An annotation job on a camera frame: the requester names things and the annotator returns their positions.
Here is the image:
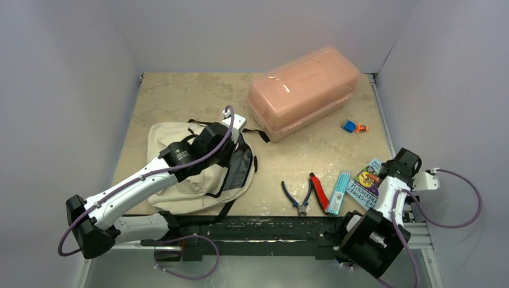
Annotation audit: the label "light blue treehouse book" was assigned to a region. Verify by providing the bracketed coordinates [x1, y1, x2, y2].
[346, 158, 382, 210]

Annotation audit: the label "beige canvas backpack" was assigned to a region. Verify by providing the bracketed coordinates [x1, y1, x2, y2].
[147, 119, 259, 215]

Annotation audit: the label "teal pencil pack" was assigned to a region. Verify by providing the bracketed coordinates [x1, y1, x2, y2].
[326, 170, 351, 217]

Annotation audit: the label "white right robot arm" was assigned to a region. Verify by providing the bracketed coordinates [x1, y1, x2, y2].
[337, 148, 422, 278]

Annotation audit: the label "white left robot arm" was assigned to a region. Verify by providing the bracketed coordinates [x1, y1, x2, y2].
[58, 116, 245, 259]

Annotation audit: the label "orange blue small item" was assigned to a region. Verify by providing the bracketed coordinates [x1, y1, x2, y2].
[342, 120, 369, 133]

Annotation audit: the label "translucent pink plastic box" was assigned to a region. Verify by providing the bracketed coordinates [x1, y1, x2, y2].
[247, 46, 360, 142]

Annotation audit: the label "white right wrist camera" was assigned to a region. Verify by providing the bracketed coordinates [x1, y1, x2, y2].
[412, 168, 440, 191]

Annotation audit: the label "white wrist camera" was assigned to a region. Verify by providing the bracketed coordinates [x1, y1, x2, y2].
[412, 168, 440, 191]
[221, 110, 247, 143]

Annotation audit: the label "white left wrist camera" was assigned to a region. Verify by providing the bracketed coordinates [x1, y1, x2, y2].
[221, 110, 247, 143]

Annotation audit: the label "aluminium frame rail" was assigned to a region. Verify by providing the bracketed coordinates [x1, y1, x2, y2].
[366, 73, 432, 249]

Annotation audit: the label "red handled cutter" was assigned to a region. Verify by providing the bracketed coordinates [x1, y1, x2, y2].
[309, 172, 330, 214]

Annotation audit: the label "blue handled pliers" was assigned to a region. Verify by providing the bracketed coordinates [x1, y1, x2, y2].
[281, 181, 314, 217]

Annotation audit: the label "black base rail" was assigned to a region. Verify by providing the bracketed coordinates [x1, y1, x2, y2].
[140, 216, 350, 262]

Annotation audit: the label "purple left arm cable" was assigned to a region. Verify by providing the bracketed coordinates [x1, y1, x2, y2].
[57, 105, 235, 257]

